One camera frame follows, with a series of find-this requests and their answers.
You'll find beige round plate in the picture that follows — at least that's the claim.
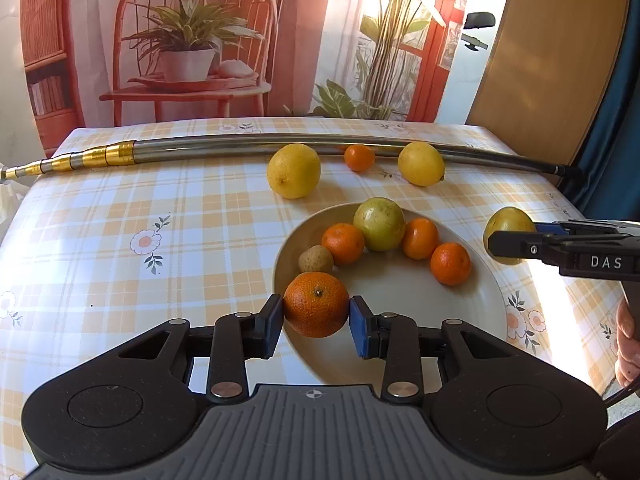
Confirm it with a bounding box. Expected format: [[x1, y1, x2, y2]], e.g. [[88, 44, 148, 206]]
[[273, 203, 506, 389]]

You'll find yellow green apple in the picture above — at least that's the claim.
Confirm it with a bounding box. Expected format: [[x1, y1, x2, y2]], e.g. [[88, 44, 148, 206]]
[[482, 206, 537, 266]]

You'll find orange mandarin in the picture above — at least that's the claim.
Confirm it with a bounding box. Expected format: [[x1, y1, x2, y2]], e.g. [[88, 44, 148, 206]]
[[344, 144, 375, 172], [283, 272, 349, 338], [321, 223, 364, 266], [430, 243, 472, 286]]

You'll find orange mandarin plate edge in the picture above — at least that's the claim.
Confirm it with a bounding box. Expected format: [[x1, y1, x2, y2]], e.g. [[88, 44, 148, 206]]
[[401, 218, 439, 261]]

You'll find small brown kiwi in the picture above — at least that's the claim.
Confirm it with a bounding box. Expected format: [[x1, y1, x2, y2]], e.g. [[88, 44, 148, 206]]
[[298, 245, 334, 273]]

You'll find person right hand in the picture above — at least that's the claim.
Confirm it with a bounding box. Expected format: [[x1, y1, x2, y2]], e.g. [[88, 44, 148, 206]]
[[615, 300, 640, 387]]

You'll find wooden board panel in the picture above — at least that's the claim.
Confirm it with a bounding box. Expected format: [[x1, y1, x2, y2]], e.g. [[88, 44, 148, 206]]
[[468, 0, 629, 164]]

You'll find yellow lemon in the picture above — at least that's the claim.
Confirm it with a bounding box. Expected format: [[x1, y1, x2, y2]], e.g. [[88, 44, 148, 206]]
[[398, 142, 445, 188]]

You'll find large yellow grapefruit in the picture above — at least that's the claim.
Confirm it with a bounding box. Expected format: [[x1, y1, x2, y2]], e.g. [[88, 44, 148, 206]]
[[267, 143, 321, 200]]

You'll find telescopic metal pole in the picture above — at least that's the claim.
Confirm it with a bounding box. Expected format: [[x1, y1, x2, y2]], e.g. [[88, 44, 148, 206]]
[[0, 132, 569, 183]]

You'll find printed room backdrop cloth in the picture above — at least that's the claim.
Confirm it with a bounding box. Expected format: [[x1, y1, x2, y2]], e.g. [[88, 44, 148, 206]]
[[20, 0, 466, 155]]

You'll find black cable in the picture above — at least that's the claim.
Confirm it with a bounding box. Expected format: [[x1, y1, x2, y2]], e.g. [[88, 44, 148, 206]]
[[602, 376, 640, 409]]

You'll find black wall hook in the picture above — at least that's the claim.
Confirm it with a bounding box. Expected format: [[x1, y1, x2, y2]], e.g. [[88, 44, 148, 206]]
[[460, 11, 497, 51]]

